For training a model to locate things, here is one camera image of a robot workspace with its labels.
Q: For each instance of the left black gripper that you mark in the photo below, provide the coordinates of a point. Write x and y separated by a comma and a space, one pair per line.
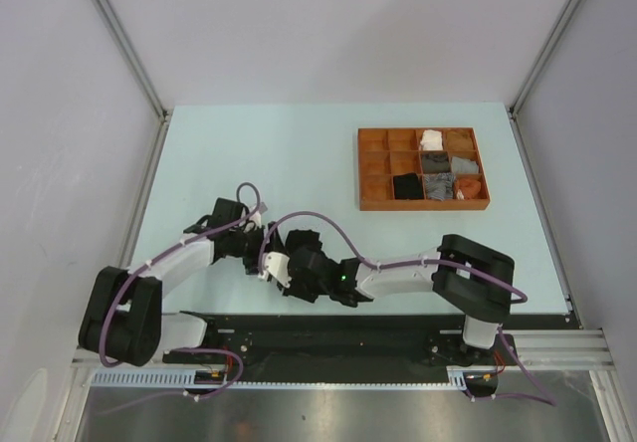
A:
252, 265

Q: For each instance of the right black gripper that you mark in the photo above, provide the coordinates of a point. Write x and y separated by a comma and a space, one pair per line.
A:
292, 290

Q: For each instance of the black underwear beige waistband back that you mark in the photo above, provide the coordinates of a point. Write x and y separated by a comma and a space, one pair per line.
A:
297, 239

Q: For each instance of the black underwear beige waistband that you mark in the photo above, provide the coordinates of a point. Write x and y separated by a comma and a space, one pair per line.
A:
407, 187
297, 239

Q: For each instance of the black underwear beige waistband front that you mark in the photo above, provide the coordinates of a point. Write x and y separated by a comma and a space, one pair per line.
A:
407, 187

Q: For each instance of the grey striped boxer underwear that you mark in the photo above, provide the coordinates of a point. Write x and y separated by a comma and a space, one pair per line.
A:
440, 186

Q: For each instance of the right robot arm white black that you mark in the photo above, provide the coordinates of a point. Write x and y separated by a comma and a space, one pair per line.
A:
474, 279

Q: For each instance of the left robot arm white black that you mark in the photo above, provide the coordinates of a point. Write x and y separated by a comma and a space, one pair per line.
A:
124, 319

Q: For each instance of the wooden compartment tray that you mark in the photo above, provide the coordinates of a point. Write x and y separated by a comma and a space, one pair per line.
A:
385, 152

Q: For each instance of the dark grey rolled cloth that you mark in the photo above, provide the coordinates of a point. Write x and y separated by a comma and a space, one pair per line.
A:
435, 162

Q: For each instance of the orange rolled cloth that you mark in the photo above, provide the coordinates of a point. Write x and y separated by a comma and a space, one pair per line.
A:
468, 189

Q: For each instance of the white rolled cloth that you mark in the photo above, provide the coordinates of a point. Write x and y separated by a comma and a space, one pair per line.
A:
431, 140

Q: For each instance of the light grey rolled cloth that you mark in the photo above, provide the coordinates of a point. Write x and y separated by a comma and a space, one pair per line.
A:
460, 165

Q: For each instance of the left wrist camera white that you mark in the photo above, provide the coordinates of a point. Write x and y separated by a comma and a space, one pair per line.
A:
256, 214

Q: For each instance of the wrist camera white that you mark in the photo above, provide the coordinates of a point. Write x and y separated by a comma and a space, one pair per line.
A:
275, 266
256, 214

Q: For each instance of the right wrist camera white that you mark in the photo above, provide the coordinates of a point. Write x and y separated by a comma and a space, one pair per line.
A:
275, 266

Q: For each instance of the white slotted cable duct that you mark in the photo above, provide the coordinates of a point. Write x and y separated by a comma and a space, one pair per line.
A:
206, 378

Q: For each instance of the aluminium front rail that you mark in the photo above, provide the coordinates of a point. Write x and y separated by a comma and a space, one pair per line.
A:
545, 350

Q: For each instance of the left aluminium frame post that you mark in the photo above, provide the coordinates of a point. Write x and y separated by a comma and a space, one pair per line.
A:
125, 46

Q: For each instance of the aluminium frame post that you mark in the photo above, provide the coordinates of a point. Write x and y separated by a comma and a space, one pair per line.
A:
125, 46
547, 49

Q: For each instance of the right aluminium frame post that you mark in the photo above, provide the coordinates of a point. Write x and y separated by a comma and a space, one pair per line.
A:
547, 49

